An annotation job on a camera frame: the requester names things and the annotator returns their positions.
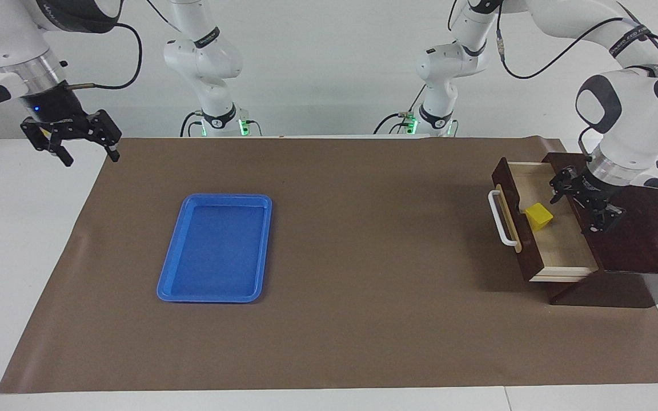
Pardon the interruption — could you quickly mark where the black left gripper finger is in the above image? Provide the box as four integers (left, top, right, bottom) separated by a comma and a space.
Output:
549, 166, 579, 204
583, 204, 627, 235

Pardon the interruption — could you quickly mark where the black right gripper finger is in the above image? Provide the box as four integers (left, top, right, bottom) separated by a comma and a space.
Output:
90, 110, 122, 163
21, 117, 74, 167

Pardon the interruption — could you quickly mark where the yellow cube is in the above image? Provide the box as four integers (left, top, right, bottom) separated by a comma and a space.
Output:
524, 203, 554, 232

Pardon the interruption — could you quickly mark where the wooden drawer with white handle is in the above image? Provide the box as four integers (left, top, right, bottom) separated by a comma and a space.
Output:
488, 158, 600, 284

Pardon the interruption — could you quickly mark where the dark wooden cabinet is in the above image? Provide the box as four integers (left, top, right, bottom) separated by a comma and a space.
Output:
540, 151, 658, 309

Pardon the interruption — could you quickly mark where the blue plastic tray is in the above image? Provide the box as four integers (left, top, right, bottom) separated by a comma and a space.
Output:
157, 193, 273, 303

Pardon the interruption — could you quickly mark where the brown table mat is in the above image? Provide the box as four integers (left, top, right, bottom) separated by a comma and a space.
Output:
0, 136, 658, 394

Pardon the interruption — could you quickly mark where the black right base cable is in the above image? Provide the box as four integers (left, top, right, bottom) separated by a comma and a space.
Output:
179, 110, 204, 138

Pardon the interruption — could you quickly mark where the black base cable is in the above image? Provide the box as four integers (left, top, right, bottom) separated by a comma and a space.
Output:
374, 86, 422, 135
179, 110, 204, 138

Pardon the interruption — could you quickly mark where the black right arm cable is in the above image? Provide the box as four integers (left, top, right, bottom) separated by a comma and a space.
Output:
61, 22, 143, 91

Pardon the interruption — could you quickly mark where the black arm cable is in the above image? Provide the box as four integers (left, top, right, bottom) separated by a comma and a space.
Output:
61, 22, 143, 91
496, 0, 658, 80

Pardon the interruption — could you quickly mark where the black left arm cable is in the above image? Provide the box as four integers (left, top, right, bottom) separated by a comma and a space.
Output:
496, 0, 658, 80

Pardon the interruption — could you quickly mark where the black left base cable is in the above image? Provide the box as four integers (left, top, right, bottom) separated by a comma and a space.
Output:
374, 86, 422, 135

